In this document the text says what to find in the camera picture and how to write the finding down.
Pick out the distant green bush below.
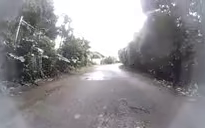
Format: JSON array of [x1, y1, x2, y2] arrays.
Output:
[[100, 55, 119, 66]]

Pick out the wet grey asphalt road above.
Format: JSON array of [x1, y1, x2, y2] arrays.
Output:
[[0, 63, 205, 128]]

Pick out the grassy dirt verge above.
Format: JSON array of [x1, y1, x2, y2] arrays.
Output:
[[0, 63, 98, 101]]

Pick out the dark tall hedge of trees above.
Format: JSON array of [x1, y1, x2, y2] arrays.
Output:
[[117, 0, 205, 96]]

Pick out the leaf-strewn dirt verge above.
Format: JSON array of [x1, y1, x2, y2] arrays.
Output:
[[119, 65, 204, 98]]

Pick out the dense green bushes and trees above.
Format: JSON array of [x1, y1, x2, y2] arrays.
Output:
[[0, 0, 106, 86]]

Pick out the pale leaning pole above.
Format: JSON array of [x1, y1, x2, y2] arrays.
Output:
[[13, 15, 25, 48]]

